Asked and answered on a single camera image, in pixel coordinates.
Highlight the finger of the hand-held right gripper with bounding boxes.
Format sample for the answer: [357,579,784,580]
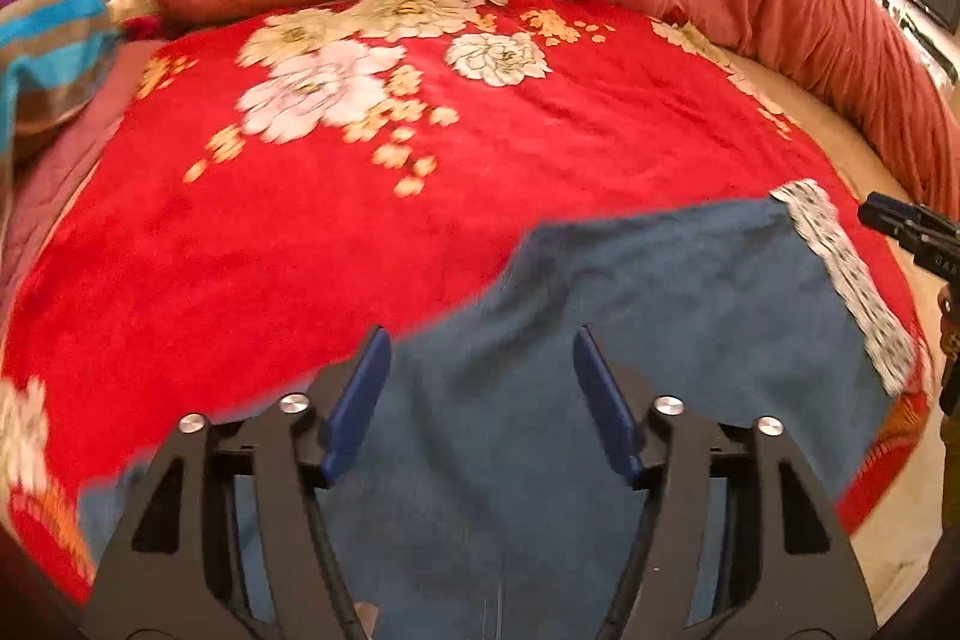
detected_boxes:
[858,190,960,255]

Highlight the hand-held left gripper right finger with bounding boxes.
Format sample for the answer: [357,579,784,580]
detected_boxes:
[572,325,878,640]

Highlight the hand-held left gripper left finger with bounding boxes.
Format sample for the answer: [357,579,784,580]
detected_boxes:
[90,325,395,640]

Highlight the blue denim pants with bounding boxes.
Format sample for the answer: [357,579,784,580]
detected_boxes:
[79,197,920,640]

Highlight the beige bed sheet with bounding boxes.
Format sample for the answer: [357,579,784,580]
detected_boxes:
[720,47,912,251]

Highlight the red floral blanket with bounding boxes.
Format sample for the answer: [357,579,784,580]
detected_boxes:
[0,0,935,603]

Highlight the mauve quilted sheet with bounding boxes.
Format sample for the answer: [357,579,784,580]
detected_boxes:
[0,40,166,311]

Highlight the striped pillow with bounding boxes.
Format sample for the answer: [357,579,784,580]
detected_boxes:
[0,0,125,161]

